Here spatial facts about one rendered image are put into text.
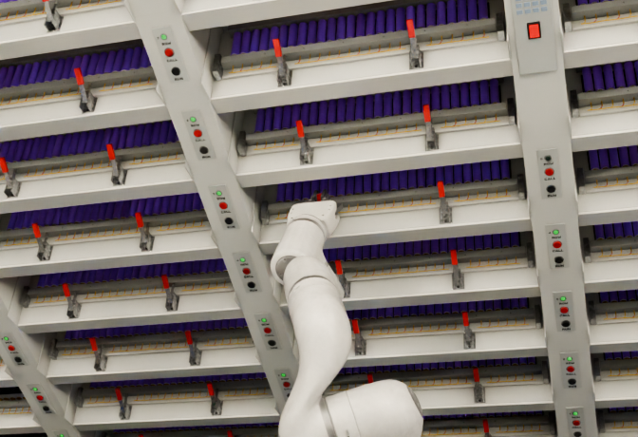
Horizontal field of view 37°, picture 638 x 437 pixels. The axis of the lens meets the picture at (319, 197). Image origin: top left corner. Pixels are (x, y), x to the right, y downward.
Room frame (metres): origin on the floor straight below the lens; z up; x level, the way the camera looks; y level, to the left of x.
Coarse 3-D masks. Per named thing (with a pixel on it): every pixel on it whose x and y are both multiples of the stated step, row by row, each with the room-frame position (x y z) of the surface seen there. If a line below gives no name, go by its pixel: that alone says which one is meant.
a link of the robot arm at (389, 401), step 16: (368, 384) 1.08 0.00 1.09; (384, 384) 1.07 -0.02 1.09; (400, 384) 1.07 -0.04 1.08; (336, 400) 1.06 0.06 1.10; (352, 400) 1.05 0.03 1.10; (368, 400) 1.04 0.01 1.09; (384, 400) 1.03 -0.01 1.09; (400, 400) 1.03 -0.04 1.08; (416, 400) 1.04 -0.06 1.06; (336, 416) 1.03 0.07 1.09; (352, 416) 1.02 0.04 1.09; (368, 416) 1.02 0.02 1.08; (384, 416) 1.01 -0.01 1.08; (400, 416) 1.01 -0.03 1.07; (416, 416) 1.02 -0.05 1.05; (336, 432) 1.01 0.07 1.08; (352, 432) 1.01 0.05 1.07; (368, 432) 1.00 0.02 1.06; (384, 432) 1.00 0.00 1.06; (400, 432) 1.00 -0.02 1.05; (416, 432) 1.01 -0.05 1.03
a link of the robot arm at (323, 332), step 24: (312, 288) 1.21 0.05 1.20; (312, 312) 1.14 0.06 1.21; (336, 312) 1.14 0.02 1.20; (312, 336) 1.11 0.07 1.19; (336, 336) 1.10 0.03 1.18; (312, 360) 1.09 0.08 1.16; (336, 360) 1.08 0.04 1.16; (312, 384) 1.06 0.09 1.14; (288, 408) 1.06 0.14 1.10; (312, 408) 1.04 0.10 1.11; (288, 432) 1.03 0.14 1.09; (312, 432) 1.02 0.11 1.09
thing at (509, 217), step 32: (512, 160) 1.72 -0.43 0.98; (256, 192) 1.83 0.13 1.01; (512, 192) 1.64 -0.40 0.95; (256, 224) 1.76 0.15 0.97; (352, 224) 1.70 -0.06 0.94; (384, 224) 1.68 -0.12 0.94; (416, 224) 1.65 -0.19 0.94; (448, 224) 1.62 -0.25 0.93; (480, 224) 1.60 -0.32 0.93; (512, 224) 1.58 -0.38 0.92
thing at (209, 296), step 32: (32, 288) 2.02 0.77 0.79; (64, 288) 1.93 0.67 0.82; (96, 288) 1.95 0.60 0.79; (128, 288) 1.92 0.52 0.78; (160, 288) 1.90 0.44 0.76; (192, 288) 1.87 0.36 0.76; (224, 288) 1.84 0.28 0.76; (32, 320) 1.95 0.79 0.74; (64, 320) 1.91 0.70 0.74; (96, 320) 1.88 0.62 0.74; (128, 320) 1.86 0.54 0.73; (160, 320) 1.84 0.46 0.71; (192, 320) 1.82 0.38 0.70
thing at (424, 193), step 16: (384, 192) 1.73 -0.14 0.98; (400, 192) 1.72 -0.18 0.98; (416, 192) 1.70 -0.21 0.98; (432, 192) 1.69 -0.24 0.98; (448, 192) 1.68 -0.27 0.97; (464, 192) 1.67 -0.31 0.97; (480, 192) 1.66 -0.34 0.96; (496, 192) 1.65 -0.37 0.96; (272, 208) 1.80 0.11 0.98; (288, 208) 1.78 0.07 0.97; (384, 208) 1.71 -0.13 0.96
